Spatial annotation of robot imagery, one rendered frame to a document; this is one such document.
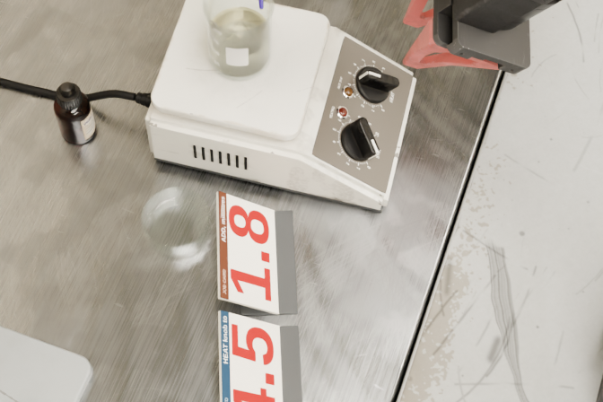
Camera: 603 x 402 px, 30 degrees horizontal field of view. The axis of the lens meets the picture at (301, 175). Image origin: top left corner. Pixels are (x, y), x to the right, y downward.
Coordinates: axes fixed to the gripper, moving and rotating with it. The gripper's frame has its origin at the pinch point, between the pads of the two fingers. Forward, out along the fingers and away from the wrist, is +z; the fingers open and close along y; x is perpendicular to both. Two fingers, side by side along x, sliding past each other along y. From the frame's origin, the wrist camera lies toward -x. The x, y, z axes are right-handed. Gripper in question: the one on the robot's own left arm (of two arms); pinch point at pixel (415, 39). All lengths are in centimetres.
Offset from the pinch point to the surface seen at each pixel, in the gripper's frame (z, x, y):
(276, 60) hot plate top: 7.8, -7.8, 0.9
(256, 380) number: 10.6, -6.6, 25.6
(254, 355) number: 10.9, -6.7, 23.7
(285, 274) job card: 12.4, -3.5, 16.6
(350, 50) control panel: 7.5, -1.2, -1.8
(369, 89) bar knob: 7.1, 0.5, 1.4
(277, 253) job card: 13.0, -4.0, 14.9
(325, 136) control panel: 7.3, -3.4, 6.5
